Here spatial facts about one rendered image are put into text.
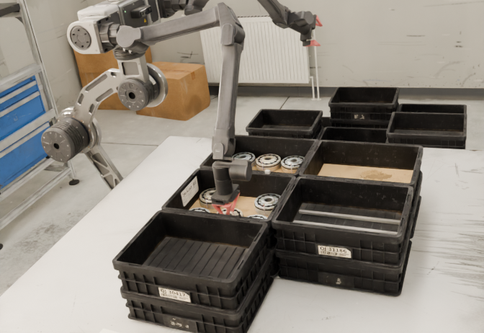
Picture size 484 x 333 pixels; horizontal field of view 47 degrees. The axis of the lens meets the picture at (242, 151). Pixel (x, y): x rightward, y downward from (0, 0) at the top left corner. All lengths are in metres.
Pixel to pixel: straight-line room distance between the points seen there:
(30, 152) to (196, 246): 2.32
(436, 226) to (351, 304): 0.51
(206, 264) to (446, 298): 0.74
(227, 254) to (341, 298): 0.38
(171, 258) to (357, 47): 3.51
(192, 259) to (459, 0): 3.56
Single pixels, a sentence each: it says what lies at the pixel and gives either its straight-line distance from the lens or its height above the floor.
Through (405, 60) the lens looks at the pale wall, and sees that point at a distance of 5.02.
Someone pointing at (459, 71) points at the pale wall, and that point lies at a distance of 5.03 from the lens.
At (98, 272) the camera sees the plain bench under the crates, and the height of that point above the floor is 0.70.
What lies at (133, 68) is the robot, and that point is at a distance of 2.41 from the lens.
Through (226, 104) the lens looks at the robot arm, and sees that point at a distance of 1.83.
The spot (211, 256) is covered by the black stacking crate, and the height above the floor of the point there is 0.83.
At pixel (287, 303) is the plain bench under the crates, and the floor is 0.70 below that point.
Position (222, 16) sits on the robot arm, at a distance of 1.88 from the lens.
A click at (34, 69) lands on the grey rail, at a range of 4.02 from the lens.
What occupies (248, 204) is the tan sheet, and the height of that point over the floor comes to 0.83.
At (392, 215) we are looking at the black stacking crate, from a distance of 1.95.
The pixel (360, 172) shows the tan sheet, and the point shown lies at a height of 0.83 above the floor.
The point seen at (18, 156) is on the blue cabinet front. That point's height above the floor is 0.44.
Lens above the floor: 1.90
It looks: 26 degrees down
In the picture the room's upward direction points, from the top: 8 degrees counter-clockwise
